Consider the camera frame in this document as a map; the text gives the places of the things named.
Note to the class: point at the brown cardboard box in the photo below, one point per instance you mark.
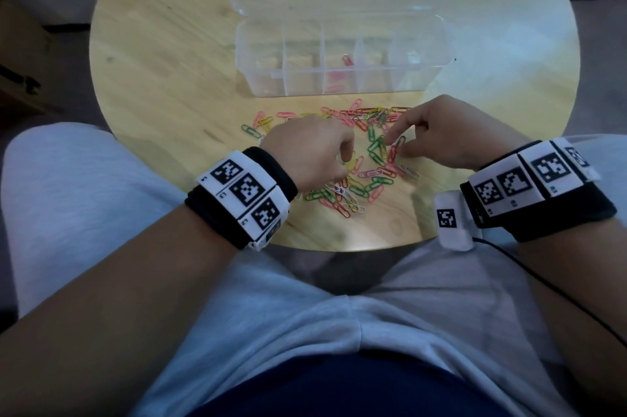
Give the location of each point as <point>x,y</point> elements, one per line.
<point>24,39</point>

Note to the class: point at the person's right forearm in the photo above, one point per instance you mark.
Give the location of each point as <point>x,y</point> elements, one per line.
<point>602,265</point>

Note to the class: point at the black left wristband white markers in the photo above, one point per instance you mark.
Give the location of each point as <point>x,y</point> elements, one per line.
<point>245,191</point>

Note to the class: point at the person's left hand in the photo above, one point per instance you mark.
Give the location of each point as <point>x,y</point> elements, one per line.
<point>308,152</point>

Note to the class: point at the clear plastic compartment box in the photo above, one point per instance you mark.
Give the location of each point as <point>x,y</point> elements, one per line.
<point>303,49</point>

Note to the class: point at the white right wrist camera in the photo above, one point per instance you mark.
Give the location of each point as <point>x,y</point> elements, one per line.
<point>453,221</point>

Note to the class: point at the person's right hand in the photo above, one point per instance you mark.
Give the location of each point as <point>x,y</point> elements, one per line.
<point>460,132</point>

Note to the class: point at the pile of coloured paper clips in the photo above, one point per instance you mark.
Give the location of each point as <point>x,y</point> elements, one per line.
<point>362,186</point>

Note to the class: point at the black wristband white markers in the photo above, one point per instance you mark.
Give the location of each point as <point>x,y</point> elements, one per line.
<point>539,196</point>
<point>245,191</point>

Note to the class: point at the dark blue shirt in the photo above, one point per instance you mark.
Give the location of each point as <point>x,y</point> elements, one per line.
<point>343,387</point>

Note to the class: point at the red paper clip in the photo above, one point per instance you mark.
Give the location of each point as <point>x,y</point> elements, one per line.
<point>392,153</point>

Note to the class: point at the person's left forearm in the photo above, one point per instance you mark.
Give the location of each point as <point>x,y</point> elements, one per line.
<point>98,333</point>

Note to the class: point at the black right wristband white markers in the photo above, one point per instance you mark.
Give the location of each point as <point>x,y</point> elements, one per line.
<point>539,196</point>

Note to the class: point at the pink paper clip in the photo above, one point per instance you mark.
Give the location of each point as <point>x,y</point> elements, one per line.
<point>348,60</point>

